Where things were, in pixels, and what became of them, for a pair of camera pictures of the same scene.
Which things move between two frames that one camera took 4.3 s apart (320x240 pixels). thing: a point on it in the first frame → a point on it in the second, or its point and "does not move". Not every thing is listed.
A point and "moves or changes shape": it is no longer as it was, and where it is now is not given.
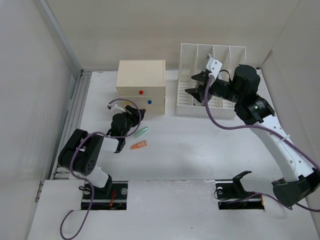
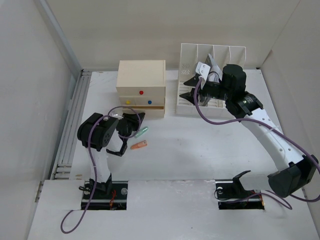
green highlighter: (141, 131) does not move
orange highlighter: (139, 144) does not move
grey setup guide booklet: (203, 51) moves or changes shape
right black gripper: (201, 76) → (189, 96)
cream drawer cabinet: (144, 82) does not move
